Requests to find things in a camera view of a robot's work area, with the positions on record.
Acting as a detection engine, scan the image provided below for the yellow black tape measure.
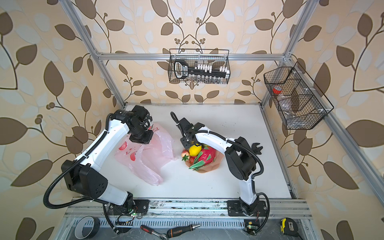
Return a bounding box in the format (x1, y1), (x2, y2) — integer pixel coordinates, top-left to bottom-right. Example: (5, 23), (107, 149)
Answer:
(281, 218), (300, 237)

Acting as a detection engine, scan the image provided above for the orange persimmon with green calyx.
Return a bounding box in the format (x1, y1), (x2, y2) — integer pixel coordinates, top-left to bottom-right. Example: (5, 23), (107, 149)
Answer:
(181, 150), (190, 162)

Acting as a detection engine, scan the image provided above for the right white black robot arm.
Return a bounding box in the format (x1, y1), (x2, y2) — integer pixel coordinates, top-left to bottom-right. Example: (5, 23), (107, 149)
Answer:
(171, 112), (270, 217)

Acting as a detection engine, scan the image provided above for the black socket tool set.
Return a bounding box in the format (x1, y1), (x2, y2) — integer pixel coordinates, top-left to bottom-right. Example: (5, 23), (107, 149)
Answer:
(173, 60), (231, 80)

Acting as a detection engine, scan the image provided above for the yellow lemon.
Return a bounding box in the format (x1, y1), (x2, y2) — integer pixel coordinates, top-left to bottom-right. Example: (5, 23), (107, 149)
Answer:
(189, 144), (202, 157)

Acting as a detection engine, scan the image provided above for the black wire basket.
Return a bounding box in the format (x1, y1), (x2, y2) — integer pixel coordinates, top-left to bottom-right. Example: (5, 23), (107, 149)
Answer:
(168, 48), (231, 85)
(264, 62), (334, 130)

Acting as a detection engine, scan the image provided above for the pink dragon fruit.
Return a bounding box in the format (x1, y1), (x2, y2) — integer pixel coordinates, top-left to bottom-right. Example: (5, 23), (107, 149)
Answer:
(189, 145), (217, 170)

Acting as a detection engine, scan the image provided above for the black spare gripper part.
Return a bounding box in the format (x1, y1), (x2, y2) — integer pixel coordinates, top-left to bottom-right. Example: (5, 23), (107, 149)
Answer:
(252, 143), (263, 155)

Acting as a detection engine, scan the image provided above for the back black wire basket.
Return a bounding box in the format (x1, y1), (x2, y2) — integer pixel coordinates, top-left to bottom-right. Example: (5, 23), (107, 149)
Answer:
(168, 48), (231, 85)

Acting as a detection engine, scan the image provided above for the black tape roll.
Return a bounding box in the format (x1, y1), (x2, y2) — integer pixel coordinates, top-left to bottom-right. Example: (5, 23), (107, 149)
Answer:
(74, 216), (101, 240)

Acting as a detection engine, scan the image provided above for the black orange screwdriver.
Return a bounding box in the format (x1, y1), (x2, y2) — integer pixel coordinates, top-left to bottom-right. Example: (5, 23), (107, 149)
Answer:
(167, 224), (201, 239)

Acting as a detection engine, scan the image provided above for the clear bottle with red cap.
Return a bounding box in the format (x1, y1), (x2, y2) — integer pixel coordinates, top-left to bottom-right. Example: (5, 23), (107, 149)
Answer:
(273, 85), (300, 121)

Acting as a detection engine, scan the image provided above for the pink plastic bag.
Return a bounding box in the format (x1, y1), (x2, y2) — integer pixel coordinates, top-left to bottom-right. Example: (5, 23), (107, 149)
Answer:
(115, 123), (176, 186)

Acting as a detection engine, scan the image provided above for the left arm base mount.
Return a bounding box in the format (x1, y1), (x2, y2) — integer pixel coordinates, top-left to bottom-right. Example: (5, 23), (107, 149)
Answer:
(109, 199), (150, 216)

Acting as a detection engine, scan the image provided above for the small green circuit board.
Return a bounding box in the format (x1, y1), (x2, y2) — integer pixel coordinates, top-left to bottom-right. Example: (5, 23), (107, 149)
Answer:
(244, 220), (261, 236)

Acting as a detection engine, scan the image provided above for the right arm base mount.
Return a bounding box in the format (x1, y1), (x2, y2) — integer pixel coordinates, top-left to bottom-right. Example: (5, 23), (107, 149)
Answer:
(227, 200), (268, 217)

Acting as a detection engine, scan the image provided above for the red strawberry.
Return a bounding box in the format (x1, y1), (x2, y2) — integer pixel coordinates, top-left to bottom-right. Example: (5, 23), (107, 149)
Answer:
(189, 156), (196, 165)

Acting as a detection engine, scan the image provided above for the right black wire basket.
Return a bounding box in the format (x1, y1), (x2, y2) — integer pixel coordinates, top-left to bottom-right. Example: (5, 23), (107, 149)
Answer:
(264, 62), (334, 130)

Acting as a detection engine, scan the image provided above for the red handled ratchet wrench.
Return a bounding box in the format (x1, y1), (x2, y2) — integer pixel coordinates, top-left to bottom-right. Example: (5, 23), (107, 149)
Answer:
(140, 225), (169, 240)

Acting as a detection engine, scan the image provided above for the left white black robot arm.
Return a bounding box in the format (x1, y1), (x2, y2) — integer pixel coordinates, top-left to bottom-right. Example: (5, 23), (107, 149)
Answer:
(43, 105), (154, 213)

